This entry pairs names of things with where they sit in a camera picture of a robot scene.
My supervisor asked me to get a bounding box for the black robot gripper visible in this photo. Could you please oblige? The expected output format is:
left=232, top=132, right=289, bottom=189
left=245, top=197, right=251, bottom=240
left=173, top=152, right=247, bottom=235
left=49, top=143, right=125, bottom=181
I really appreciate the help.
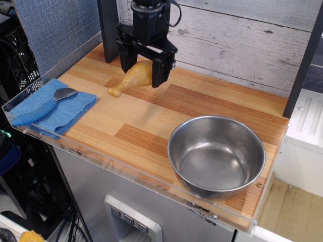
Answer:
left=117, top=1, right=178, bottom=88

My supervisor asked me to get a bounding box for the yellow toy chicken drumstick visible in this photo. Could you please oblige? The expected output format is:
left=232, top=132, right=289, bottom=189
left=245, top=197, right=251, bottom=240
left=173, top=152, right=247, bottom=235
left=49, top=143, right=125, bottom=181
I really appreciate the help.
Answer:
left=107, top=60, right=152, bottom=98

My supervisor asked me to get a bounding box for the blue fabric partition panel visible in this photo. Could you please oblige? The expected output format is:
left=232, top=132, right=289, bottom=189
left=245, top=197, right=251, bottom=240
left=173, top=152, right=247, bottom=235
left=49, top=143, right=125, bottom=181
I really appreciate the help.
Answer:
left=13, top=0, right=101, bottom=77

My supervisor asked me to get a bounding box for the blue folded cloth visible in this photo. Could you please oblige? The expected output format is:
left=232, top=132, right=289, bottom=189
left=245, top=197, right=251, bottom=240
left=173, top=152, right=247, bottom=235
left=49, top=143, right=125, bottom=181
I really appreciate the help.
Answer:
left=7, top=79, right=96, bottom=139

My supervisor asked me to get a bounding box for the stainless steel bowl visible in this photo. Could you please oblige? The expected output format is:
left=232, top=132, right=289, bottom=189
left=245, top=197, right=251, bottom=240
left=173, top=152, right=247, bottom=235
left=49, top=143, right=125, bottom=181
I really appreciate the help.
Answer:
left=168, top=115, right=266, bottom=200

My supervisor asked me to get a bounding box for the black plastic crate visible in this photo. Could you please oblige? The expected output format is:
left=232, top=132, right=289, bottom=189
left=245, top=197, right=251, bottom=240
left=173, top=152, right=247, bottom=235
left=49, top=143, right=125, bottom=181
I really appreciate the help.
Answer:
left=1, top=20, right=40, bottom=102

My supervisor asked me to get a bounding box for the silver dispenser panel with buttons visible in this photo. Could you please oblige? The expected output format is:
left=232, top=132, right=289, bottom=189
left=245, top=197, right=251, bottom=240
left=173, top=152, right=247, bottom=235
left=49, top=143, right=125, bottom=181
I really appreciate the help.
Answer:
left=104, top=195, right=163, bottom=242

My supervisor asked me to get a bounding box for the white ridged plastic box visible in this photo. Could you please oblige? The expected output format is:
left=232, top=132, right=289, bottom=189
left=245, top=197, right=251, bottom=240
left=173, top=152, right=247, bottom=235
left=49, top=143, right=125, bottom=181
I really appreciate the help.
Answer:
left=287, top=89, right=322, bottom=147

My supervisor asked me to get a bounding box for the clear acrylic table guard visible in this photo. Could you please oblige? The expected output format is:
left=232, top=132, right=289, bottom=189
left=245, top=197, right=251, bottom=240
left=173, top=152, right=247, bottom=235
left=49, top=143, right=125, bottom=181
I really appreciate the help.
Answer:
left=1, top=73, right=290, bottom=237

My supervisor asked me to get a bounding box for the yellow object at bottom left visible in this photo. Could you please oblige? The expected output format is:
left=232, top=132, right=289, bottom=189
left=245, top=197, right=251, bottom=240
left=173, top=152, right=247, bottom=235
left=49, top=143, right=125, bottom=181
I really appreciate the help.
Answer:
left=19, top=230, right=45, bottom=242

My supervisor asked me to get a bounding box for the dark grey rear post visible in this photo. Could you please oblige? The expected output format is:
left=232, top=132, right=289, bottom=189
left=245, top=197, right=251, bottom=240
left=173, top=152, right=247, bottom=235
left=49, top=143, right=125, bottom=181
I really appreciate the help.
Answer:
left=97, top=0, right=119, bottom=63

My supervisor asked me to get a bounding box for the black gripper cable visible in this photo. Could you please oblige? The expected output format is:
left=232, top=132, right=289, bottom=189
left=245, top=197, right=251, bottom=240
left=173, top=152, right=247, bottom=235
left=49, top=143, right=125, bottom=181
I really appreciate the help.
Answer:
left=164, top=0, right=182, bottom=27

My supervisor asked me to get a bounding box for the blue handled metal spoon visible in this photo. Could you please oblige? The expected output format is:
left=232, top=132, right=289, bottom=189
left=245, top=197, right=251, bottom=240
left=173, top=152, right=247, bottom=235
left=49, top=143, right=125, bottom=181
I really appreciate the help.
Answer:
left=12, top=88, right=78, bottom=126

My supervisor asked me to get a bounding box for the dark grey vertical post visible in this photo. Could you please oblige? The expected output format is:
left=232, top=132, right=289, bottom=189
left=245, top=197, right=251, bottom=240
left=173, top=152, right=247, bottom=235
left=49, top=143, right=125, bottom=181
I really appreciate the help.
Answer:
left=283, top=1, right=322, bottom=118

